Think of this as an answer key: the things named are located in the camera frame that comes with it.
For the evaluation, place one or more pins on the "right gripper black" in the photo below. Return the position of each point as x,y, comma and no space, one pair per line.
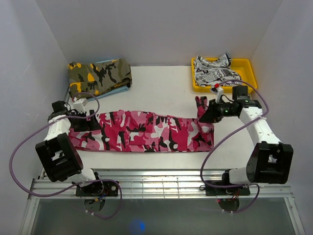
211,114

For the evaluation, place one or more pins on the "pink camouflage trousers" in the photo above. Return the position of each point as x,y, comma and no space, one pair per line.
139,131

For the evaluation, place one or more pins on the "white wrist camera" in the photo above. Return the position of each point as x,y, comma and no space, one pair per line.
218,91
79,104

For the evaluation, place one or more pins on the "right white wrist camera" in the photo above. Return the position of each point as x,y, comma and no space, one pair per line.
218,91

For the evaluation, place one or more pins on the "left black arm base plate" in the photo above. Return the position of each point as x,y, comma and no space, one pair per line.
112,189

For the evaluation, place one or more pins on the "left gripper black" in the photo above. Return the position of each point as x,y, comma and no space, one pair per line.
93,125

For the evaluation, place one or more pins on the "white black newsprint trousers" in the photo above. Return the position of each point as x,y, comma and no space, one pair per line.
208,73

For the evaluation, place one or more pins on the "green camouflage folded trousers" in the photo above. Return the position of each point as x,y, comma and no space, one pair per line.
98,78

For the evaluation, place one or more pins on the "yellow plastic tray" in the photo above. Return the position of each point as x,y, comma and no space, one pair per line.
241,66

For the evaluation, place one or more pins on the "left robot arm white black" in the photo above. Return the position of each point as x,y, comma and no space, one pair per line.
58,155

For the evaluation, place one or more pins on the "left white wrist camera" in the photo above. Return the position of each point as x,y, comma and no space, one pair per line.
79,104

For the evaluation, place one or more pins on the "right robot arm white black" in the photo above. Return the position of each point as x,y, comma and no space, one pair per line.
270,160

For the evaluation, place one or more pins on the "light blue folded garment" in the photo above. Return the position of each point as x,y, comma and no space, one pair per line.
117,90

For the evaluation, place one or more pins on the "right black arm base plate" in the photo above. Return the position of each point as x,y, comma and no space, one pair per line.
220,188

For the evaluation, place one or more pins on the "aluminium frame rail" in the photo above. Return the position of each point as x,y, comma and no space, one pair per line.
161,184

